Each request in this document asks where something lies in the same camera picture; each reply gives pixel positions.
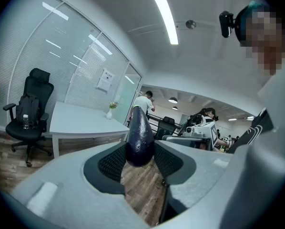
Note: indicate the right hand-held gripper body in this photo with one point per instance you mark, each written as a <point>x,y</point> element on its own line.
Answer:
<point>202,129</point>

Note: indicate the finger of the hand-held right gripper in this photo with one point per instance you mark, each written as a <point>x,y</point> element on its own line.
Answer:
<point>183,139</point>

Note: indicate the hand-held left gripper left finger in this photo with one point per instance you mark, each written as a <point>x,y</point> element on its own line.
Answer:
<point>68,194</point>

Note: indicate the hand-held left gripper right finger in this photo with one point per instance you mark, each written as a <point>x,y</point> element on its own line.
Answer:
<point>204,175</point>

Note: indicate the dark purple eggplant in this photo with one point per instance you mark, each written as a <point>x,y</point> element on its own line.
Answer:
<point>139,137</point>

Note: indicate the black machine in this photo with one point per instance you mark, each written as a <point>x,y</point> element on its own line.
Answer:
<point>192,123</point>

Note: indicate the black railing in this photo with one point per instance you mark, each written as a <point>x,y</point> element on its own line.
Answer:
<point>156,118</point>

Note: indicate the white table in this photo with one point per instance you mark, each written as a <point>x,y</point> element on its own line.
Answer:
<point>80,120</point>

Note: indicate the white vase with flowers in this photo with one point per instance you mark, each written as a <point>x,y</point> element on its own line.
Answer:
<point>109,113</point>

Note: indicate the clear water bottle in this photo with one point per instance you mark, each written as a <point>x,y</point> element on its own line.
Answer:
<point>25,122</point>

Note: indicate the person's white shirt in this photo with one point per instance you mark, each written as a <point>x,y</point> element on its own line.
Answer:
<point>280,99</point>

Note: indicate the black backpack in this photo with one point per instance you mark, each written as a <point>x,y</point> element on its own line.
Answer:
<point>28,108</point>

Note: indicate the white paper notice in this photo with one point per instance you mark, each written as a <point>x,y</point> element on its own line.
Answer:
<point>105,80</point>

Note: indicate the round ceiling fixture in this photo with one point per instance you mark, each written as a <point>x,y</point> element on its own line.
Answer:
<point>190,24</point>

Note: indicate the person's head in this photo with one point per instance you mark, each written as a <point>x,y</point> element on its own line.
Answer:
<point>264,37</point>

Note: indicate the long ceiling light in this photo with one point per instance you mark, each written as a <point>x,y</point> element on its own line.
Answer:
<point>166,18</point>

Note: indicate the black office chair with headrest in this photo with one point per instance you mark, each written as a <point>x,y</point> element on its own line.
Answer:
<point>35,82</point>

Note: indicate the black head camera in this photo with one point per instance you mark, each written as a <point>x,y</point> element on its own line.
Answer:
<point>226,24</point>

